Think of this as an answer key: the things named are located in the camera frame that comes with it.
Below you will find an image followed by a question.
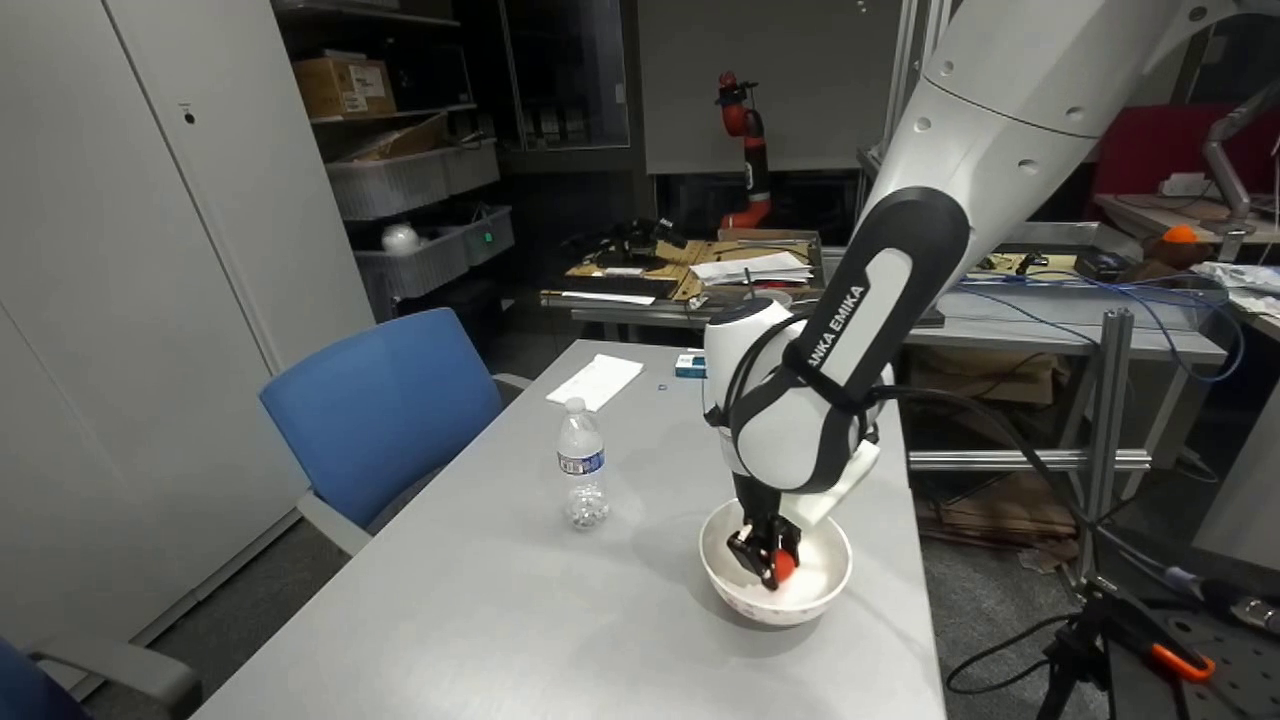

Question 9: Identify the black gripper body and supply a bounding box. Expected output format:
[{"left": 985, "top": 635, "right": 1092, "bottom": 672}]
[{"left": 731, "top": 473, "right": 810, "bottom": 535}]

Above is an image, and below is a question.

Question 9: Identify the white ceramic bowl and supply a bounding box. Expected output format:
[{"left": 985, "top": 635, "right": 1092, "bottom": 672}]
[{"left": 695, "top": 496, "right": 857, "bottom": 630}]

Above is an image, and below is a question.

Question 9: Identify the clear plastic water bottle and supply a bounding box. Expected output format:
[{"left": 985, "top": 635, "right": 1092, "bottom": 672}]
[{"left": 554, "top": 394, "right": 618, "bottom": 535}]

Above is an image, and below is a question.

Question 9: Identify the white paper sheet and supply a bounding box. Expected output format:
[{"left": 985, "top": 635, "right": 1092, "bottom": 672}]
[{"left": 543, "top": 350, "right": 649, "bottom": 414}]

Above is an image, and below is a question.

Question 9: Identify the brown bag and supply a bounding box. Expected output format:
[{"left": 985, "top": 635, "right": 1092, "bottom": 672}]
[{"left": 915, "top": 476, "right": 1090, "bottom": 543}]

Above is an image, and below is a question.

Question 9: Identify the white paper stack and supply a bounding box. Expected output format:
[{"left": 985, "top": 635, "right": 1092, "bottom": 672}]
[{"left": 685, "top": 248, "right": 815, "bottom": 291}]

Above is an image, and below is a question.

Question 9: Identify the flat cardboard pile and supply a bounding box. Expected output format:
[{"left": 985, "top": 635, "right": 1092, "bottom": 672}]
[{"left": 566, "top": 223, "right": 828, "bottom": 317}]

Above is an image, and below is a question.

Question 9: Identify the black tripod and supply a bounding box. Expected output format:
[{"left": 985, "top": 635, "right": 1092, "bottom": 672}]
[{"left": 1032, "top": 571, "right": 1226, "bottom": 720}]

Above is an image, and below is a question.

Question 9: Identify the grey cluttered background table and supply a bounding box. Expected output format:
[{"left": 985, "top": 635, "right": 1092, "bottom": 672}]
[{"left": 537, "top": 223, "right": 1232, "bottom": 372}]

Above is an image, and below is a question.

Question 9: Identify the red black robot figure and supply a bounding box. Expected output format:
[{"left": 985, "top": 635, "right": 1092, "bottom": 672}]
[{"left": 712, "top": 72, "right": 781, "bottom": 230}]

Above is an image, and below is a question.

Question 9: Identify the blue office chair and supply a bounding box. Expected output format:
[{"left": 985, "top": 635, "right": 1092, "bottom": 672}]
[
  {"left": 0, "top": 635, "right": 203, "bottom": 720},
  {"left": 257, "top": 303, "right": 532, "bottom": 559}
]

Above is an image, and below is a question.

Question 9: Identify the grey storage bin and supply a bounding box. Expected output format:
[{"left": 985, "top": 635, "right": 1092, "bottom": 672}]
[
  {"left": 354, "top": 201, "right": 519, "bottom": 306},
  {"left": 324, "top": 130, "right": 503, "bottom": 223}
]

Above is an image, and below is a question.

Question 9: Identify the orange black clamp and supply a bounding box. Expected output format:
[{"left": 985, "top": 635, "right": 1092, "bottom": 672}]
[{"left": 1139, "top": 635, "right": 1219, "bottom": 687}]

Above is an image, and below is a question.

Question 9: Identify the white round object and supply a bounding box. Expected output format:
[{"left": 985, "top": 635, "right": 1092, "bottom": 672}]
[{"left": 375, "top": 219, "right": 430, "bottom": 261}]

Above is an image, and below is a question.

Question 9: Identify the dark glass cabinet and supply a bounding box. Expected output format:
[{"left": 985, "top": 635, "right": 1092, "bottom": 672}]
[{"left": 497, "top": 0, "right": 642, "bottom": 174}]

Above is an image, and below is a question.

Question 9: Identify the white side desk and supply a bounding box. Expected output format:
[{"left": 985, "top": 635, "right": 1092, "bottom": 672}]
[{"left": 1193, "top": 382, "right": 1280, "bottom": 576}]

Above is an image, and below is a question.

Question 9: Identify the dark metal shelf unit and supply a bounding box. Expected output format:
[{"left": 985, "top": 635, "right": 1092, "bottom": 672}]
[{"left": 272, "top": 0, "right": 523, "bottom": 322}]

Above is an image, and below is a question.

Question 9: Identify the brown cardboard box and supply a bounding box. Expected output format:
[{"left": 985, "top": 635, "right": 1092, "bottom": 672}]
[{"left": 291, "top": 49, "right": 402, "bottom": 125}]

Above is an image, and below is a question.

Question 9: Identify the grey metal cabinet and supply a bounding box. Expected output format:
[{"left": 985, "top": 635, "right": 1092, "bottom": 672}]
[{"left": 0, "top": 0, "right": 380, "bottom": 654}]

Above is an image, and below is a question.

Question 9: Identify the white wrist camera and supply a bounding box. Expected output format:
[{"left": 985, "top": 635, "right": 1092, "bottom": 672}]
[{"left": 781, "top": 441, "right": 887, "bottom": 533}]

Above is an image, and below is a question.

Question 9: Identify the black floor cable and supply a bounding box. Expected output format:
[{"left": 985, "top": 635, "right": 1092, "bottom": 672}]
[{"left": 942, "top": 606, "right": 1072, "bottom": 695}]

